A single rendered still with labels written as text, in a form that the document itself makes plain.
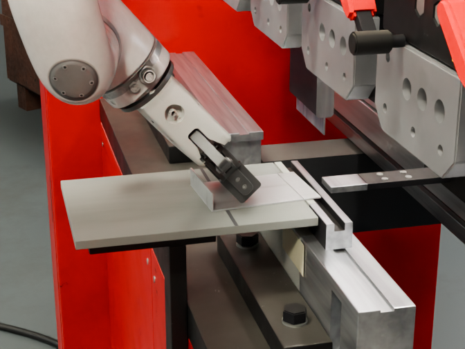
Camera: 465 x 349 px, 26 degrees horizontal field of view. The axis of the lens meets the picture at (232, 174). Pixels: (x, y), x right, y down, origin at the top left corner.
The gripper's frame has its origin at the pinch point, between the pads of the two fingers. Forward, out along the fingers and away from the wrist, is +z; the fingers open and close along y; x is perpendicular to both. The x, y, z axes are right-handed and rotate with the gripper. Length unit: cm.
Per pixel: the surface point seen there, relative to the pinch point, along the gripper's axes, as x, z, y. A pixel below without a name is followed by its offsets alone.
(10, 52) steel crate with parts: 33, 72, 380
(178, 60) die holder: -8, 14, 73
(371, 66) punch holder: -15.0, -11.7, -25.3
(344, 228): -4.5, 8.0, -11.6
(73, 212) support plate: 15.4, -10.1, 0.6
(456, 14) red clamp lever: -16, -24, -50
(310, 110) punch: -11.1, -0.8, -3.4
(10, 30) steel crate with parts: 25, 64, 378
